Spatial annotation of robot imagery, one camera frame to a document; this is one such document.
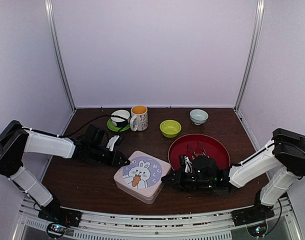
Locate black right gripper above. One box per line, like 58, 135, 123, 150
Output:
162, 167, 214, 193

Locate bunny print tin lid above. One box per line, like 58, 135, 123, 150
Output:
113, 150, 172, 198

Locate silver divided tin box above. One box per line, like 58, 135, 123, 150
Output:
114, 175, 164, 204

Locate white metal tongs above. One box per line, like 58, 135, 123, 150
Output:
186, 140, 209, 159

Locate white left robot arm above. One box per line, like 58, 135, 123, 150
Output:
0, 120, 130, 222

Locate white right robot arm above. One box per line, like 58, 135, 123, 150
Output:
161, 128, 305, 221

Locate green saucer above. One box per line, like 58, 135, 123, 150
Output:
107, 118, 131, 132

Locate red round tray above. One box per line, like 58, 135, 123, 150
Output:
168, 133, 231, 170

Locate dark white-lined cup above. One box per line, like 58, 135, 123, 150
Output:
110, 109, 131, 128

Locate white patterned mug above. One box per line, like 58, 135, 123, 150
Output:
129, 105, 148, 132

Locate lime green bowl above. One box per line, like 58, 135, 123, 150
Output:
159, 119, 182, 138

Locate pale blue ceramic bowl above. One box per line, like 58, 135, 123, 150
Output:
189, 109, 209, 126

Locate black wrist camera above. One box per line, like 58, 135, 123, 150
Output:
106, 135, 124, 152

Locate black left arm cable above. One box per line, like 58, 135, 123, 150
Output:
58, 114, 130, 138

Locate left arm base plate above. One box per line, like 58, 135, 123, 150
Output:
38, 206, 82, 227

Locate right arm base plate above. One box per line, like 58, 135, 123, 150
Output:
231, 205, 275, 226

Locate aluminium front rail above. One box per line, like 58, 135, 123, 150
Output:
10, 198, 303, 240

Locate left aluminium frame post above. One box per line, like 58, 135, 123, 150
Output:
44, 0, 77, 112

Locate aluminium frame post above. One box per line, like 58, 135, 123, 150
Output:
44, 0, 77, 112
234, 0, 266, 112

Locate right aluminium frame post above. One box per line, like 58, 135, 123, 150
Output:
234, 0, 266, 112

